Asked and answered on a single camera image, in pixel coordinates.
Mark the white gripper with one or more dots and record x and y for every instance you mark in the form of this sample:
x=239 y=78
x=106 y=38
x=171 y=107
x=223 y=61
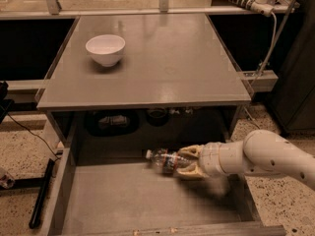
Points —
x=211 y=159

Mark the clear plastic water bottle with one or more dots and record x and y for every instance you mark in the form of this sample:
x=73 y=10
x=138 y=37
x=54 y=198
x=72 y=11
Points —
x=166 y=161

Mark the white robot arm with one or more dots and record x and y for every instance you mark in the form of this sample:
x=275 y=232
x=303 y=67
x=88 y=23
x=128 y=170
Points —
x=261 y=154

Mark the open grey top drawer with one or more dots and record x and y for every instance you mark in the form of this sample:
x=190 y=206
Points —
x=116 y=193

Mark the grey cabinet with top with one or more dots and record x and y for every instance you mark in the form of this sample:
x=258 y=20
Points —
x=173 y=60

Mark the dark round object under cabinet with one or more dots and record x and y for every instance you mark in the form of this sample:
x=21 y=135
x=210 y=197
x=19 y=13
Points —
x=157 y=117

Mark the black object under cabinet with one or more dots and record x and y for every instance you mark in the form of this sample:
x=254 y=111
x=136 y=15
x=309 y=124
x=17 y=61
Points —
x=109 y=123

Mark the white ceramic bowl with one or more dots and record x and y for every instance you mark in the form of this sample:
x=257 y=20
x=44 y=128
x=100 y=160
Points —
x=107 y=49

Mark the black bar on floor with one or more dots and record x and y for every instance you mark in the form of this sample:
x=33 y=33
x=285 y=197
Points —
x=37 y=209

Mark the white power strip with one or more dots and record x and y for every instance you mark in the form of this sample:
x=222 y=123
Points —
x=257 y=6

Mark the black device at left edge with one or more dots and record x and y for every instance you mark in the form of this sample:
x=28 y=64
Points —
x=5 y=104

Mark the metal frame rail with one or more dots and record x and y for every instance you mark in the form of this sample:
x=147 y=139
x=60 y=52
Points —
x=255 y=83

